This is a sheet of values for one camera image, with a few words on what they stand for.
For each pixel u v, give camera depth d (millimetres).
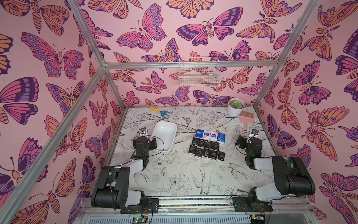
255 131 797
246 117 1130
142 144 705
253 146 725
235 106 1062
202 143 961
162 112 1170
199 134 1001
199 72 945
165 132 1044
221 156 898
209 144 947
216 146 945
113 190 432
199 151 922
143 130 796
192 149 928
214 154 901
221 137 975
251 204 671
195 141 971
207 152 920
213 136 994
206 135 997
